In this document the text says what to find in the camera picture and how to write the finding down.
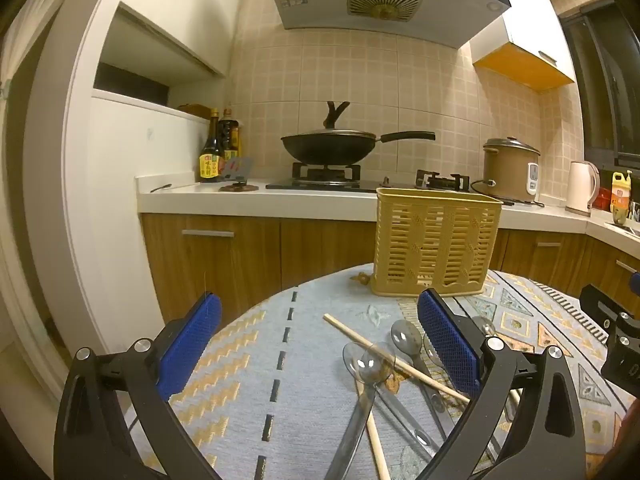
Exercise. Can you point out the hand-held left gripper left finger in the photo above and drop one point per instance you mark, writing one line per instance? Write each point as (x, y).
(192, 340)

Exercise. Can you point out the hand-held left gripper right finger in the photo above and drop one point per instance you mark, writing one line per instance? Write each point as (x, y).
(447, 340)

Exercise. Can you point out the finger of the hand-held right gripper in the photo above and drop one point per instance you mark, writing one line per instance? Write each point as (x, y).
(597, 305)
(635, 278)

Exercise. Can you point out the smoky grey plastic spoon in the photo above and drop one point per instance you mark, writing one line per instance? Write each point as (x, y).
(406, 336)

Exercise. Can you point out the wooden chopstick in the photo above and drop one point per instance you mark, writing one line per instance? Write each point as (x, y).
(375, 440)
(380, 347)

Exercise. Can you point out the yellow plastic utensil basket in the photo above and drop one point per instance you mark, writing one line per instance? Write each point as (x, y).
(435, 245)

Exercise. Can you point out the yellow cooking oil bottle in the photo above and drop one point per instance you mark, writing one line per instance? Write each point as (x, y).
(621, 195)

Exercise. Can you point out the small red container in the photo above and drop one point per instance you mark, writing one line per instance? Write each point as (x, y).
(604, 199)

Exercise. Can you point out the white electric kettle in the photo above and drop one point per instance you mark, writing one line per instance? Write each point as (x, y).
(581, 187)

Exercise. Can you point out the patterned light blue tablecloth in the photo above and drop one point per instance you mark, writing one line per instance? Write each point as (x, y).
(300, 360)

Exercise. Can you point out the small dark utensil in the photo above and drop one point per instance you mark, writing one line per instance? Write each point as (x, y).
(161, 188)

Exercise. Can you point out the brown rice cooker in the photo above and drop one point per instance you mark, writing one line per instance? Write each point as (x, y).
(507, 170)

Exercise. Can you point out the small brown stand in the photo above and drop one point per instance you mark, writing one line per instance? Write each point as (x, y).
(239, 175)

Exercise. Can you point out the dark soy sauce bottle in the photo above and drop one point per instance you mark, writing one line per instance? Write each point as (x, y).
(210, 155)

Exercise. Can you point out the black gas stove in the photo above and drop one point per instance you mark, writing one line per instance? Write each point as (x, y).
(350, 180)

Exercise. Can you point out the dark window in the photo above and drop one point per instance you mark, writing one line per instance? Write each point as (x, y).
(610, 85)

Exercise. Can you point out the black wok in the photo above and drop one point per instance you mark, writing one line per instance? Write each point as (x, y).
(330, 147)

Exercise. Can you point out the white and yellow wall cabinet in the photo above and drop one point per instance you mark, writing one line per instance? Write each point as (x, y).
(525, 50)

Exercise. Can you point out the white open wall cabinet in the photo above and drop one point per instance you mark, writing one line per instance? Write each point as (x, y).
(150, 60)

